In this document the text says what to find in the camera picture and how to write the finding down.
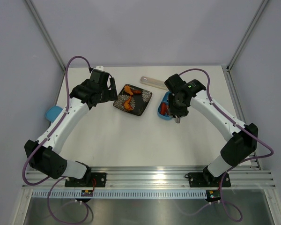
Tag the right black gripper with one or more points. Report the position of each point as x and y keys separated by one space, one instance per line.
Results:
x=181 y=112

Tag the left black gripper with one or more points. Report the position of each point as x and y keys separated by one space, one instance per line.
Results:
x=110 y=94

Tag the red sausage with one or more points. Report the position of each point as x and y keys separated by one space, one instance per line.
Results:
x=164 y=109

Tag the blue lunch box lid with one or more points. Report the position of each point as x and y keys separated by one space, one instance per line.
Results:
x=52 y=113

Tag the metal tongs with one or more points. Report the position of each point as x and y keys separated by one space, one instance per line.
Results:
x=177 y=119

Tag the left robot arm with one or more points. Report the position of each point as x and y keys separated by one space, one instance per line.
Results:
x=43 y=154

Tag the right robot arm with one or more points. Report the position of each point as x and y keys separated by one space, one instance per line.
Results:
x=239 y=137

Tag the blue lunch box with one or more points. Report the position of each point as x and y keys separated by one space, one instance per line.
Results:
x=165 y=99

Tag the fried chicken piece lower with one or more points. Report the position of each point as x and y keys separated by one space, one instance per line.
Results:
x=127 y=104

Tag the fried chicken wing top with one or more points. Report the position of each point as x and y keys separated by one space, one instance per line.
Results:
x=131 y=91

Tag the black floral square plate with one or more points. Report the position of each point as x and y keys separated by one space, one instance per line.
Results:
x=138 y=102

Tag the right circuit board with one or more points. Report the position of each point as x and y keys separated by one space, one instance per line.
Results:
x=213 y=195

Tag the circuit board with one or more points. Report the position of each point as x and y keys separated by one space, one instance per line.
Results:
x=88 y=193
x=213 y=195

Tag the left circuit board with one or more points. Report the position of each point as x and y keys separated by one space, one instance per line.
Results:
x=88 y=193

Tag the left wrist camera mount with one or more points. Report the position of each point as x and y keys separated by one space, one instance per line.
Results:
x=99 y=68

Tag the right side aluminium rail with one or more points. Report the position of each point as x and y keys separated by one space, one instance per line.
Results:
x=237 y=103

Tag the aluminium rail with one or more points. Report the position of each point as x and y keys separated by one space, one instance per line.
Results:
x=173 y=177
x=237 y=103

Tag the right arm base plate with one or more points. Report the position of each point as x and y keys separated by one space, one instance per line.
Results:
x=200 y=179

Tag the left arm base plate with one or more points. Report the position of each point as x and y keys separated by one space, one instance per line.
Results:
x=97 y=179

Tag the aluminium rail front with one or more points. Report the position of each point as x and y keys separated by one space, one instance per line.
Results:
x=173 y=177

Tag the left aluminium frame post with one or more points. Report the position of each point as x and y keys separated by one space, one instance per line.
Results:
x=44 y=32

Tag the aluminium frame post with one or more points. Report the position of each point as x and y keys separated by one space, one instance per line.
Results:
x=44 y=32
x=249 y=31

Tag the white slotted cable duct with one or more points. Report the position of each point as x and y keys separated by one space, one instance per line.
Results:
x=123 y=194

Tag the right aluminium frame post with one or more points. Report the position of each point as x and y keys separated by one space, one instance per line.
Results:
x=249 y=31

